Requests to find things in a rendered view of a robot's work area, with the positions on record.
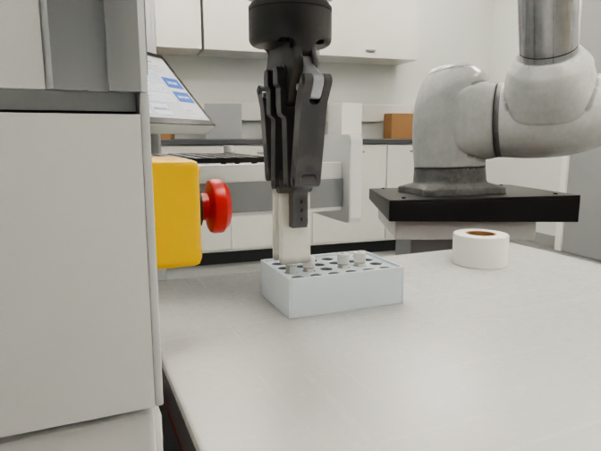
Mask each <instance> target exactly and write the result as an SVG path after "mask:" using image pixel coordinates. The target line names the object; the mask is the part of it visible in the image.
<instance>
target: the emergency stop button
mask: <svg viewBox="0 0 601 451"><path fill-rule="evenodd" d="M201 195H202V199H203V209H204V215H203V220H206V223H207V228H208V230H209V231H210V232H211V233H214V234H217V233H223V232H224V231H225V230H226V229H227V227H228V226H229V225H230V224H231V221H232V213H233V208H232V198H231V193H230V191H229V188H228V186H227V185H226V184H225V183H224V182H223V181H221V180H220V179H210V180H208V181H207V182H206V185H205V189H204V193H201Z"/></svg>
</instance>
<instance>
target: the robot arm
mask: <svg viewBox="0 0 601 451"><path fill-rule="evenodd" d="M248 1H250V2H251V3H250V5H249V42H250V44H251V45H252V46H253V47H255V48H256V49H260V50H262V49H264V50H265V51H267V54H268V58H267V69H266V70H265V72H264V85H258V88H257V93H258V102H259V107H260V116H261V129H262V141H263V153H264V165H265V177H266V180H267V181H271V187H272V189H273V259H274V260H279V263H281V264H282V265H289V264H298V263H307V262H310V192H311V191H312V188H313V187H318V186H319V185H320V182H321V171H322V161H323V150H324V140H325V129H326V110H327V102H328V99H329V95H330V91H331V88H332V83H333V78H332V75H331V74H330V73H320V72H319V71H318V70H317V68H318V59H317V50H321V49H324V48H326V47H328V46H329V45H330V44H331V41H332V6H331V5H330V4H329V2H331V1H333V0H248ZM517 5H518V31H519V53H518V54H517V55H516V56H515V58H514V59H513V60H512V61H511V63H510V64H509V66H508V67H507V70H506V76H505V81H504V82H503V83H495V82H489V81H487V74H486V73H485V72H484V71H483V70H482V69H480V68H479V67H477V66H475V65H473V64H468V63H457V64H447V65H442V66H439V67H437V68H434V69H432V70H431V71H430V72H429V73H428V75H427V77H426V78H425V79H424V80H423V82H422V83H421V85H420V88H419V92H418V95H417V98H416V102H415V107H414V112H413V122H412V151H413V159H414V173H413V182H412V183H407V184H404V185H400V186H398V192H406V193H410V194H416V195H421V196H423V197H441V196H459V195H479V194H504V193H506V187H505V186H502V185H498V184H494V183H489V182H488V181H487V174H486V159H491V158H495V157H515V158H542V157H563V156H569V155H574V154H578V153H581V152H585V151H588V150H591V149H594V148H597V147H599V146H601V73H597V70H596V67H595V61H594V57H593V56H592V55H591V54H590V52H589V51H588V50H587V49H585V48H584V47H583V46H581V45H580V44H579V18H580V0H517Z"/></svg>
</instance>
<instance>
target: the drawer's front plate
mask: <svg viewBox="0 0 601 451"><path fill-rule="evenodd" d="M322 162H342V178H343V205H342V209H341V210H332V211H318V212H313V213H316V214H319V215H322V216H325V217H330V218H332V219H336V220H339V221H342V222H344V223H357V222H359V221H360V220H361V186H362V137H361V136H360V135H359V134H325V140H324V150H323V161H322Z"/></svg>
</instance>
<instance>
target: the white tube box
mask: <svg viewBox="0 0 601 451"><path fill-rule="evenodd" d="M362 251H364V250H362ZM343 252H347V253H349V254H350V262H349V268H338V265H337V253H339V252H333V253H323V254H313V255H310V256H314V257H315V268H314V272H303V267H302V263H298V264H297V274H291V275H290V274H285V265H282V264H281V263H279V260H274V259H264V260H261V261H260V262H261V294H262V295H263V296H265V297H266V298H267V299H268V300H269V301H270V302H271V303H272V304H274V306H275V307H276V308H277V309H278V310H279V311H281V312H282V313H283V314H284V315H285V316H286V317H287V318H288V319H295V318H301V317H308V316H314V315H320V314H327V313H333V312H340V311H352V310H358V309H365V308H371V307H377V306H385V305H391V304H397V303H403V291H404V266H401V265H399V264H397V263H394V262H392V261H390V260H386V259H384V258H382V257H379V256H377V255H375V254H373V253H370V252H368V251H364V252H366V263H365V267H355V266H354V252H355V251H343Z"/></svg>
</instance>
